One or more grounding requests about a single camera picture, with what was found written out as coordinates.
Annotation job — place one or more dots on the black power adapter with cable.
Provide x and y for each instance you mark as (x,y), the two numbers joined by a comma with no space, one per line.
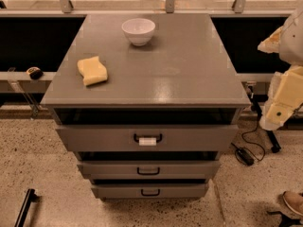
(244,155)

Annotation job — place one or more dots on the black yellow tape measure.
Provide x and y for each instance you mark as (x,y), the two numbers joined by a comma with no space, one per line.
(34,72)

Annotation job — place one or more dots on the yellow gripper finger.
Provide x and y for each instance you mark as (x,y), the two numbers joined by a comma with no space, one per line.
(285,95)
(271,44)

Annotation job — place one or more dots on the grey middle drawer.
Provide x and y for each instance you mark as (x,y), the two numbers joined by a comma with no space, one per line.
(139,170)

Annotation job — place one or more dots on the tan shoe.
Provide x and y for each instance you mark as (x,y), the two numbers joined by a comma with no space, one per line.
(294,201)

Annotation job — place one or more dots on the black chair base leg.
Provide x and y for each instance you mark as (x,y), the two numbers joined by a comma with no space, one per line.
(285,220)

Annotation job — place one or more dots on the grey drawer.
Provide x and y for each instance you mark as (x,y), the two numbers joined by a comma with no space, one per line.
(147,137)
(139,170)
(150,190)

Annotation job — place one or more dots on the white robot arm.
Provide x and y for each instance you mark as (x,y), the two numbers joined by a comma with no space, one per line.
(285,94)

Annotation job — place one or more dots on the white ceramic bowl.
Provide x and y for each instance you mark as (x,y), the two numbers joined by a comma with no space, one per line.
(138,31)

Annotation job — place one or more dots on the grey drawer cabinet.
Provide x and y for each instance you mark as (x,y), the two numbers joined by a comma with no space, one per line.
(183,76)

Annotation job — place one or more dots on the yellow sponge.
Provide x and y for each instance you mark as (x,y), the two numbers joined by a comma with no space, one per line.
(92,71)

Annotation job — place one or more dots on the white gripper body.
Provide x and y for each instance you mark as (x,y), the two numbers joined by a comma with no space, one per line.
(293,45)

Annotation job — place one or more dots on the grey bottom drawer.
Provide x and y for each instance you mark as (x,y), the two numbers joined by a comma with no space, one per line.
(150,190)

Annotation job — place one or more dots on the black floor stand leg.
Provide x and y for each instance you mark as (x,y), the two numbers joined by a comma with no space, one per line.
(28,200)

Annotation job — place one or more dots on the clear acrylic bracket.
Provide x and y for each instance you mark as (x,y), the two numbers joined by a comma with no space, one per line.
(17,88)

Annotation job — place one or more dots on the grey top drawer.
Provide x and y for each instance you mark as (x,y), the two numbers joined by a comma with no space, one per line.
(147,137)

